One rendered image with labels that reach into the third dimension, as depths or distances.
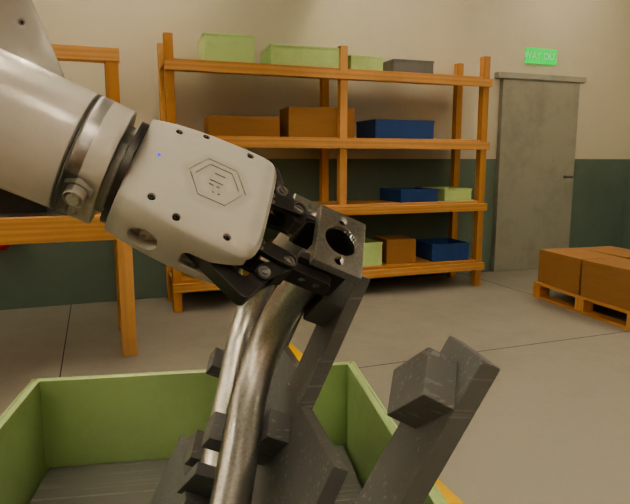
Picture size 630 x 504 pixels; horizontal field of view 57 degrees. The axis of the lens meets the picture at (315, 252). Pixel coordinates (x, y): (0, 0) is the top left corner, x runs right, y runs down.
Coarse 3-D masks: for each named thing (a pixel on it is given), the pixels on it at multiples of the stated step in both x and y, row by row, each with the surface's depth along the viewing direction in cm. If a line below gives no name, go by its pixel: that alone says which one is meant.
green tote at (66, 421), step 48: (48, 384) 73; (96, 384) 74; (144, 384) 75; (192, 384) 76; (336, 384) 79; (0, 432) 60; (48, 432) 74; (96, 432) 75; (144, 432) 76; (192, 432) 77; (336, 432) 80; (384, 432) 61; (0, 480) 59
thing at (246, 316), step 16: (288, 240) 61; (272, 288) 66; (256, 304) 66; (240, 320) 65; (256, 320) 66; (240, 336) 64; (224, 352) 63; (240, 352) 62; (224, 368) 61; (224, 384) 60; (224, 400) 58
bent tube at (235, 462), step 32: (320, 224) 43; (352, 224) 45; (320, 256) 41; (352, 256) 43; (288, 288) 47; (288, 320) 49; (256, 352) 49; (256, 384) 48; (256, 416) 46; (224, 448) 44; (256, 448) 45; (224, 480) 42
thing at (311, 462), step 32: (352, 288) 47; (320, 320) 49; (320, 352) 48; (288, 384) 52; (320, 384) 48; (288, 448) 46; (320, 448) 41; (256, 480) 50; (288, 480) 44; (320, 480) 39
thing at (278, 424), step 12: (216, 420) 48; (264, 420) 48; (276, 420) 47; (288, 420) 48; (216, 432) 47; (264, 432) 47; (276, 432) 46; (288, 432) 47; (204, 444) 48; (216, 444) 47; (264, 444) 47; (276, 444) 47; (264, 456) 48
